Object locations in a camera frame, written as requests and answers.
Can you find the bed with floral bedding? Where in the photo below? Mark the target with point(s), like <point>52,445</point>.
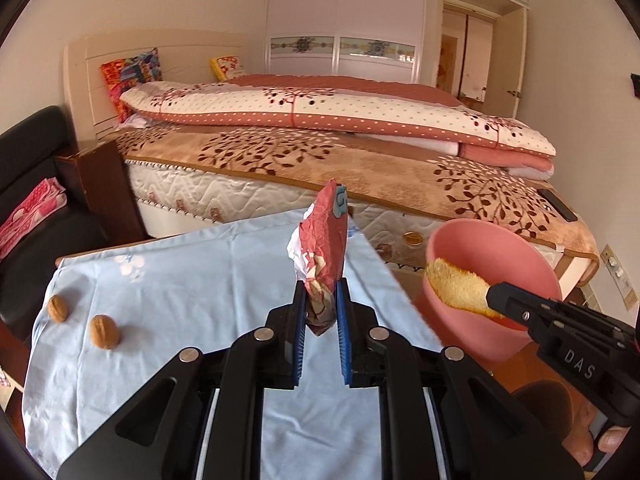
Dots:
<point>350,165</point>

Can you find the person's right hand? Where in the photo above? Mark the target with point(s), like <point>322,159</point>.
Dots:
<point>580,440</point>

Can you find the white sliding door wardrobe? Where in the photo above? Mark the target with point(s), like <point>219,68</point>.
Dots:
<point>345,5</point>

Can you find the pink folded blanket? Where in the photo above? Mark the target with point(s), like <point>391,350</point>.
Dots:
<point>505,157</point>

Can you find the cream room door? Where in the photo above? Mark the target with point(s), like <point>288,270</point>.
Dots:
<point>510,60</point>

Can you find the white folded sheet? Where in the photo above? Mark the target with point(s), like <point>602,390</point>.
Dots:
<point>415,144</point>

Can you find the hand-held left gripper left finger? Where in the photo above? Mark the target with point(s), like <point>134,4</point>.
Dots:
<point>299,332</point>

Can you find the white quilted mattress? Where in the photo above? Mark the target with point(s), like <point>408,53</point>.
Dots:
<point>225,190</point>

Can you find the red wrapper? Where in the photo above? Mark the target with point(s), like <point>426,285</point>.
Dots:
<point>325,240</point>

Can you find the black smartphone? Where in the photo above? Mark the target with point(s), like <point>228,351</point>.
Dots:
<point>557,204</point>

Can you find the yellow floral pillow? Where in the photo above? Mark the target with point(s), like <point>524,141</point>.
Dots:
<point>229,67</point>

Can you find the light blue tablecloth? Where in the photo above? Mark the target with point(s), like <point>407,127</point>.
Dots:
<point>200,285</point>

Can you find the brown walnut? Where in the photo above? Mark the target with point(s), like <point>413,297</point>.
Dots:
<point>104,331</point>
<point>57,308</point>

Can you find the dotted pink white quilt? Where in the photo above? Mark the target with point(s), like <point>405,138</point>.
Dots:
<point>350,110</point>

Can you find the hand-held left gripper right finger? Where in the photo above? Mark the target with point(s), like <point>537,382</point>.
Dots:
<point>343,332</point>

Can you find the cream wooden headboard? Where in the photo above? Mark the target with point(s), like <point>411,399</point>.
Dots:
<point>190,55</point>

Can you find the colourful patchwork pillow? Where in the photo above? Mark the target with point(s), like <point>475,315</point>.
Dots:
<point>131,77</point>

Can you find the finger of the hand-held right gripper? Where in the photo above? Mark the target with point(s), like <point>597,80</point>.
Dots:
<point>515,305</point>

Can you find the dark brown nightstand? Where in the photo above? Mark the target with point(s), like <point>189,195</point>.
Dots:
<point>100,185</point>

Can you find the black chair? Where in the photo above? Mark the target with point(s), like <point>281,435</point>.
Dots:
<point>30,160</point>

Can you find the pink patterned cloth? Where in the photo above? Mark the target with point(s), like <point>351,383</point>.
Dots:
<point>27,215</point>

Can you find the white bed frame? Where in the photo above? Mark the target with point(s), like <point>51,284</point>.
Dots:
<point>575,270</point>

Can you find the pink plastic basin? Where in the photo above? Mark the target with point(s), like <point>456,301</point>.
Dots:
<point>475,245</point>

